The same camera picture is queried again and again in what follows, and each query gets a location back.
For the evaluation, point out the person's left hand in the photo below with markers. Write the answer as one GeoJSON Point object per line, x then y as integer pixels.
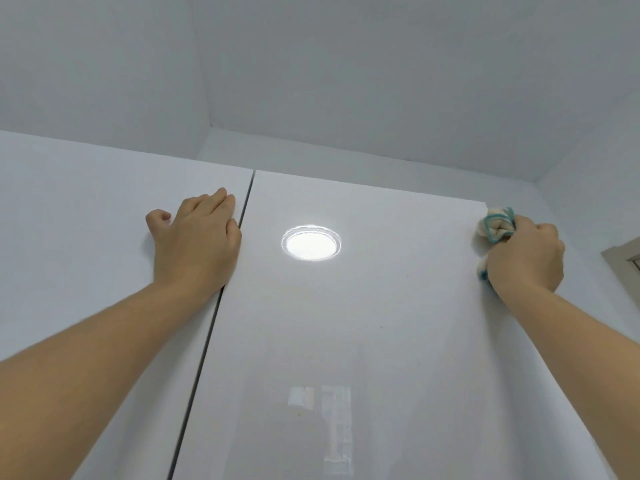
{"type": "Point", "coordinates": [200, 244]}

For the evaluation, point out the person's right hand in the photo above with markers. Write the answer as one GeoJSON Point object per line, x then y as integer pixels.
{"type": "Point", "coordinates": [530, 259]}

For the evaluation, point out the beige cloth with teal edge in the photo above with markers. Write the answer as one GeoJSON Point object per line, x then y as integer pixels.
{"type": "Point", "coordinates": [495, 224]}

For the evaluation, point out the person's right forearm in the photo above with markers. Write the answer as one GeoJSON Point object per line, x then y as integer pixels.
{"type": "Point", "coordinates": [585, 364]}

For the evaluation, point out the person's left forearm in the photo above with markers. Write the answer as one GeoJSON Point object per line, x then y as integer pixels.
{"type": "Point", "coordinates": [90, 374]}

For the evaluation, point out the beige room door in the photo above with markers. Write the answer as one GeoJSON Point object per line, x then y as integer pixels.
{"type": "Point", "coordinates": [636, 264]}
{"type": "Point", "coordinates": [617, 259]}

